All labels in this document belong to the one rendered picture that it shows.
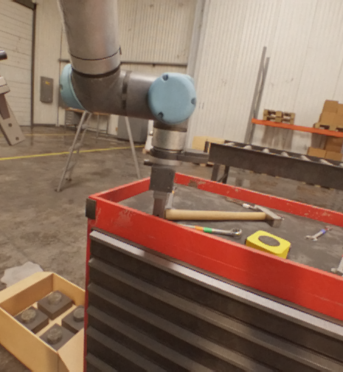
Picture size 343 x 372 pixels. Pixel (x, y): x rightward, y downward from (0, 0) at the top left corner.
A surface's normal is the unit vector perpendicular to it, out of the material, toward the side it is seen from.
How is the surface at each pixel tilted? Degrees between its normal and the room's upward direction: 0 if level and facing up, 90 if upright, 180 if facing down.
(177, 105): 90
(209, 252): 90
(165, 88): 90
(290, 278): 90
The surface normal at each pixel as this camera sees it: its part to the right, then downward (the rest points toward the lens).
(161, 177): -0.04, 0.27
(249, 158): -0.38, 0.20
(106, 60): 0.64, 0.68
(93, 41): 0.33, 0.80
